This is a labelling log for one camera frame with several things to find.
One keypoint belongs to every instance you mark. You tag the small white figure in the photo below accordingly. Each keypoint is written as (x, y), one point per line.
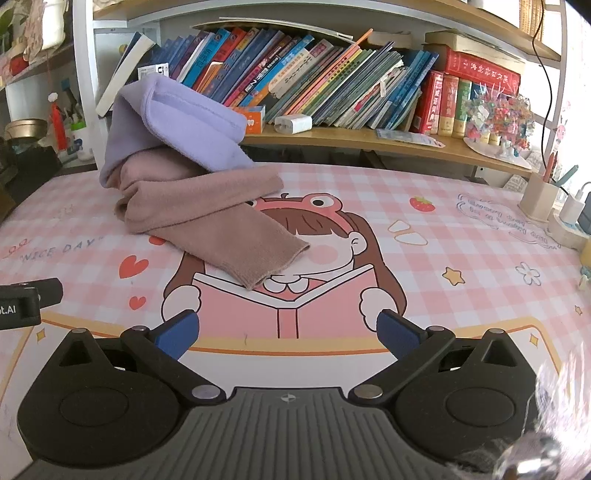
(584, 279)

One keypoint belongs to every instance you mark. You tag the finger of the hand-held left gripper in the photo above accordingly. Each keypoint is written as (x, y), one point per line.
(50, 290)

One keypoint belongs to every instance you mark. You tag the red and yellow dictionary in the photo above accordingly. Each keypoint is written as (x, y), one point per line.
(448, 106)

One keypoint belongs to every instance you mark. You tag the red upright dictionary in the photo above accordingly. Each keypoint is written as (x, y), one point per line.
(430, 104)

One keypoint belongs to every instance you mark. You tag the white charger plug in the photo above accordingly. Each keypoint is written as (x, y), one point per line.
(293, 123)

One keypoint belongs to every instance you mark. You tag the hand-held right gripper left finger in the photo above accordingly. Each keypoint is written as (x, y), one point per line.
(178, 333)

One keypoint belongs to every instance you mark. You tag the white plugged charger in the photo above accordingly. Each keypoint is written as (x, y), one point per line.
(572, 210)

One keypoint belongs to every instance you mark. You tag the black power adapter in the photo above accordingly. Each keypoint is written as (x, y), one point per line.
(588, 207)

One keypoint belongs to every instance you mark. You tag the white cup with pens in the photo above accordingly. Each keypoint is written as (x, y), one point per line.
(83, 141)

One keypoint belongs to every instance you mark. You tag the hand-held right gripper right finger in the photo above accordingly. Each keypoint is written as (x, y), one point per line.
(396, 333)

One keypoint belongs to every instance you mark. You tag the brass bowl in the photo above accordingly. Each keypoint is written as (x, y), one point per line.
(25, 130)

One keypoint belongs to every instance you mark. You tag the purple and brown sweater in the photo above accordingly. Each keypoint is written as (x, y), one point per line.
(184, 184)

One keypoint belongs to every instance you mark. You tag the red tassel ornament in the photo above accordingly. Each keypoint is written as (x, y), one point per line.
(57, 120)

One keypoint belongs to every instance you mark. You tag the wooden bookshelf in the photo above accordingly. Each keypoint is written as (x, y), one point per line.
(369, 143)

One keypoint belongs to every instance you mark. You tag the colourful flower ornament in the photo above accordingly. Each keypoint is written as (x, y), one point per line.
(501, 120)

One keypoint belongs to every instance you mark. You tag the white power strip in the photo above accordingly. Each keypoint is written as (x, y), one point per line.
(565, 233)

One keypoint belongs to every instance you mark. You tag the orange and white box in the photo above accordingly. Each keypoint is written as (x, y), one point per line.
(254, 119)

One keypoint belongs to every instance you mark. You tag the leaning blue cover book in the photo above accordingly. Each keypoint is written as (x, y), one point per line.
(124, 74)

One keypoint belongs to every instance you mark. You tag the fluffy pale sleeve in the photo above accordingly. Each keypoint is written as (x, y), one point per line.
(563, 415)

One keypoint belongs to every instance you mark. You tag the green and yellow dictionary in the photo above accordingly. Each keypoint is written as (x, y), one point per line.
(462, 110)

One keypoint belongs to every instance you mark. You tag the yellow block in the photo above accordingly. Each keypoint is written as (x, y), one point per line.
(586, 254)

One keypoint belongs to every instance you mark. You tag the thick red dictionary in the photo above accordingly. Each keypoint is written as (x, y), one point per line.
(485, 71)

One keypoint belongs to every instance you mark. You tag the beige pen holder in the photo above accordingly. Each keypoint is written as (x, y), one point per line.
(538, 196)

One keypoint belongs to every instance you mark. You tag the row of colourful books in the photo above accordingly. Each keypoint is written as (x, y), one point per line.
(314, 78)

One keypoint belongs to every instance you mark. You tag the old beige book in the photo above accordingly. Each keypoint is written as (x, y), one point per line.
(471, 44)

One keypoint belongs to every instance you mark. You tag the pale blue card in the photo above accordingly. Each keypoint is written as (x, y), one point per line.
(411, 136)

